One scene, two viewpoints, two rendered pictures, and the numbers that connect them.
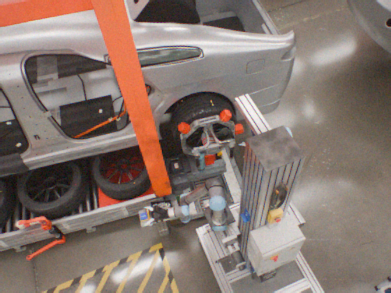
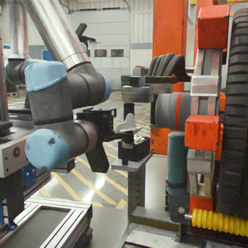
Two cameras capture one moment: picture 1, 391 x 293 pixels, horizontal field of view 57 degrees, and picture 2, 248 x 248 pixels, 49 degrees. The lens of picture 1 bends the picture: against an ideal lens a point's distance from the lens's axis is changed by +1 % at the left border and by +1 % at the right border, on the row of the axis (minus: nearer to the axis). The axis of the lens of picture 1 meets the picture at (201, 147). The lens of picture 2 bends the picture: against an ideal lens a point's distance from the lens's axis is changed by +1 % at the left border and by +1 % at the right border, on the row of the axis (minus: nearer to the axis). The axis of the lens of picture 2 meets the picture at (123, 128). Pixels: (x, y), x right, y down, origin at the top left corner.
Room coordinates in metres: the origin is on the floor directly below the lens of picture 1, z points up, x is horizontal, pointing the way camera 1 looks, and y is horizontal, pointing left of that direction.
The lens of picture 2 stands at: (2.36, -1.03, 1.00)
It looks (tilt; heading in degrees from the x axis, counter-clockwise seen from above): 12 degrees down; 122
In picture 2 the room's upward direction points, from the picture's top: straight up
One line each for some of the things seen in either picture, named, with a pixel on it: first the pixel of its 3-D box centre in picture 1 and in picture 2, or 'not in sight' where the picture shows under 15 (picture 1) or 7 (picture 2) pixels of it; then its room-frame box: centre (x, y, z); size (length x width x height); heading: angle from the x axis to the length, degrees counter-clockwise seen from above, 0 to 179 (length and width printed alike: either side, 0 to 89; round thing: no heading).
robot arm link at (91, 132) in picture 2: not in sight; (77, 136); (1.97, -0.59, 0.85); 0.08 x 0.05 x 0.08; 11
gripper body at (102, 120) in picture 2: not in sight; (95, 127); (1.96, -0.51, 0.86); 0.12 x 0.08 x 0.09; 101
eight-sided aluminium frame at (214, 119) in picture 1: (207, 137); (208, 113); (2.12, -0.07, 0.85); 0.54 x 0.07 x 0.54; 101
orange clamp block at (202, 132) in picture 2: (237, 129); (202, 131); (2.19, -0.38, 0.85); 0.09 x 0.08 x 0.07; 101
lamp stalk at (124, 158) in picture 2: not in sight; (125, 148); (1.57, 0.26, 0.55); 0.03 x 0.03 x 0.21; 11
